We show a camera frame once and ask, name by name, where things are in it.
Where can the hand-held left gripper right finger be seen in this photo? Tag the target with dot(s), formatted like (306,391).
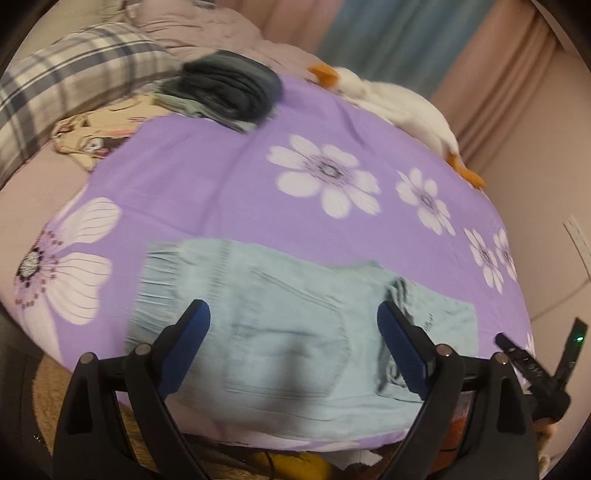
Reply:
(401,350)

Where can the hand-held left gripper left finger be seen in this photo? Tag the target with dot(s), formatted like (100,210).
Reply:
(189,337)

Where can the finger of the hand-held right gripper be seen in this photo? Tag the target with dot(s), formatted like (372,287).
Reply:
(512,350)

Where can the light blue strawberry pants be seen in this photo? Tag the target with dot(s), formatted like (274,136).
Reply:
(286,323)

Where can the purple floral blanket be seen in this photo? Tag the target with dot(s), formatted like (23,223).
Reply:
(207,184)

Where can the pink bed sheet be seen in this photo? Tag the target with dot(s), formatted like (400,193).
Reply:
(32,194)

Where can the beige cartoon printed cloth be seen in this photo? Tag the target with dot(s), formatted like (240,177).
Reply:
(92,134)

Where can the folded green cloth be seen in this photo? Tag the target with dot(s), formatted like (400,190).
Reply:
(203,108)

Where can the white goose plush toy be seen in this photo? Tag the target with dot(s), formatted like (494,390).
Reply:
(406,106)

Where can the stack of dark folded clothes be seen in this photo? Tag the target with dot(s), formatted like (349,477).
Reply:
(231,83)

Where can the pink curtain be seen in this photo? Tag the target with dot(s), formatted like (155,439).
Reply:
(498,78)
(277,18)

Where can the plaid pillow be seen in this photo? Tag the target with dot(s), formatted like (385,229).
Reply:
(69,78)

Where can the pink crumpled blanket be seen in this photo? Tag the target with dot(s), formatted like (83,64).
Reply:
(207,32)

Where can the blue curtain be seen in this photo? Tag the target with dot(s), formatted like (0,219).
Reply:
(392,37)

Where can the white wall socket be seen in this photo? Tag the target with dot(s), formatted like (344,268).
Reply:
(579,249)

